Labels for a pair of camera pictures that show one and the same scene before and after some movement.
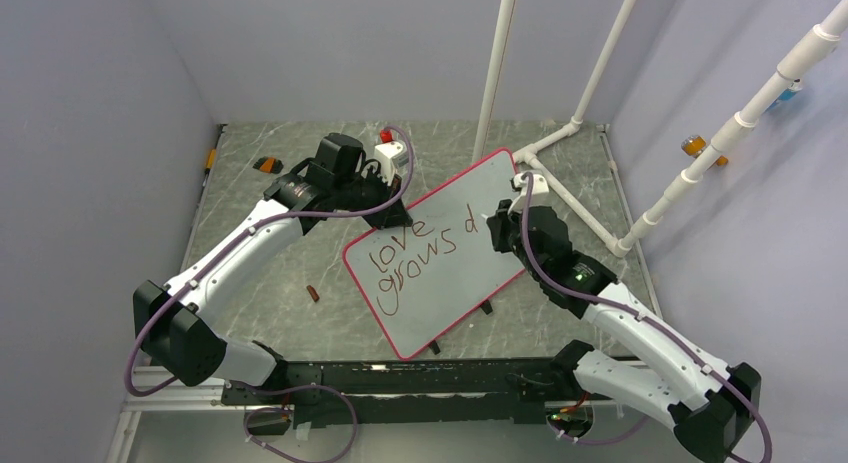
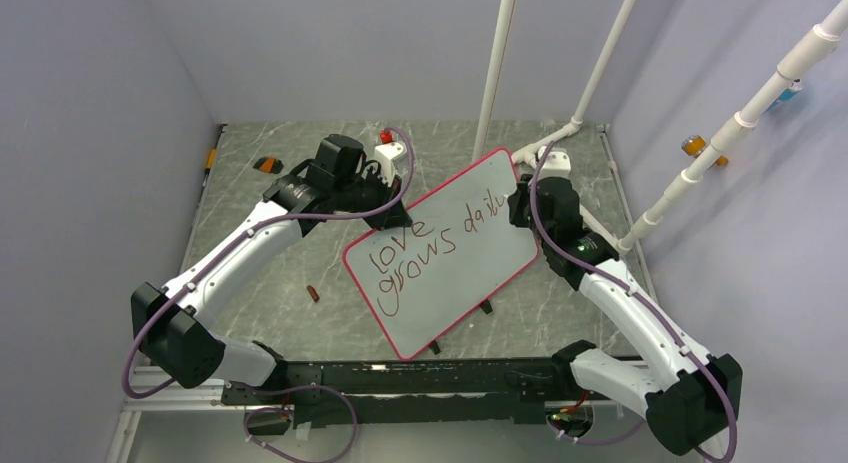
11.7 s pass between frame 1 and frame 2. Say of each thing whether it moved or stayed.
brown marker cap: stayed
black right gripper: moved
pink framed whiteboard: stayed
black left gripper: stayed
